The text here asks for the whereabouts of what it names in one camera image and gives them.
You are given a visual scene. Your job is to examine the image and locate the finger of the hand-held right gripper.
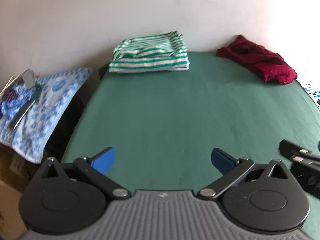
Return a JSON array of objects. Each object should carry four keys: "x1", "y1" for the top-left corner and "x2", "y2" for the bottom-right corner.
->
[{"x1": 279, "y1": 139, "x2": 320, "y2": 166}]

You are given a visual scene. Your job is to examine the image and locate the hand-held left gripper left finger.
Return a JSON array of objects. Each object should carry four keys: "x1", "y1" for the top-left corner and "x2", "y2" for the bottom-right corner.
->
[{"x1": 39, "y1": 147, "x2": 132, "y2": 202}]

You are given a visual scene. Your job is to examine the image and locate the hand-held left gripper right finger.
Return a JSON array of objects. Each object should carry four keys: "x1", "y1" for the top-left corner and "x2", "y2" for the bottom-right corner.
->
[{"x1": 197, "y1": 148, "x2": 292, "y2": 202}]

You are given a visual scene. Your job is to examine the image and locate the dark red knit sweater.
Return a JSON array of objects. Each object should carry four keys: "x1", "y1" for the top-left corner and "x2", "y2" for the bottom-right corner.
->
[{"x1": 216, "y1": 35, "x2": 298, "y2": 85}]

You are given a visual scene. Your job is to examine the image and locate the white blue power strip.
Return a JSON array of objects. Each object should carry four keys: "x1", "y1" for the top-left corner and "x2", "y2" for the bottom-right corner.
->
[{"x1": 303, "y1": 82, "x2": 320, "y2": 106}]

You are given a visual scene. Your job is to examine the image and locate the green table cloth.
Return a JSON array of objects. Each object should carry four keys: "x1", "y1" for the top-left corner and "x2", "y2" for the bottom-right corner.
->
[{"x1": 61, "y1": 51, "x2": 320, "y2": 232}]

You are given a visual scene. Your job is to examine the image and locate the blue patterned towel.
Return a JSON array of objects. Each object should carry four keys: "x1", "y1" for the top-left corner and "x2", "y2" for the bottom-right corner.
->
[{"x1": 0, "y1": 67, "x2": 94, "y2": 165}]

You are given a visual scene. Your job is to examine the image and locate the cardboard box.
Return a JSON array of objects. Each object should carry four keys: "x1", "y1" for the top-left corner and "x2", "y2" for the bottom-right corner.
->
[{"x1": 0, "y1": 145, "x2": 38, "y2": 232}]

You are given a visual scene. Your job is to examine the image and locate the long grey flat tool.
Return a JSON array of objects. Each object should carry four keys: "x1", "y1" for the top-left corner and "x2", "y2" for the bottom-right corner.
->
[{"x1": 9, "y1": 97, "x2": 36, "y2": 131}]

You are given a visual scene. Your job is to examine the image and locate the crumpled blue cloth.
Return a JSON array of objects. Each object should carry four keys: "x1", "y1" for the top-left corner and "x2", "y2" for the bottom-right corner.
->
[{"x1": 0, "y1": 85, "x2": 32, "y2": 120}]

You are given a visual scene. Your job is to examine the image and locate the green white striped shirt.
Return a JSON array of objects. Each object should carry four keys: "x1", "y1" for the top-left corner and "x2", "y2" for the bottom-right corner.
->
[{"x1": 109, "y1": 31, "x2": 190, "y2": 74}]

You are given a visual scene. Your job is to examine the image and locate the small grey device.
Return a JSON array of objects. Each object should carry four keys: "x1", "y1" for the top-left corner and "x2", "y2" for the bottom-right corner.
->
[{"x1": 21, "y1": 69, "x2": 35, "y2": 90}]

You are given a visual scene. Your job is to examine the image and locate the thin wooden stick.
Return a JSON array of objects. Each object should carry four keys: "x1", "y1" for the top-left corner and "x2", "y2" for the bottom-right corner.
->
[
  {"x1": 0, "y1": 74, "x2": 15, "y2": 94},
  {"x1": 1, "y1": 76, "x2": 21, "y2": 97}
]

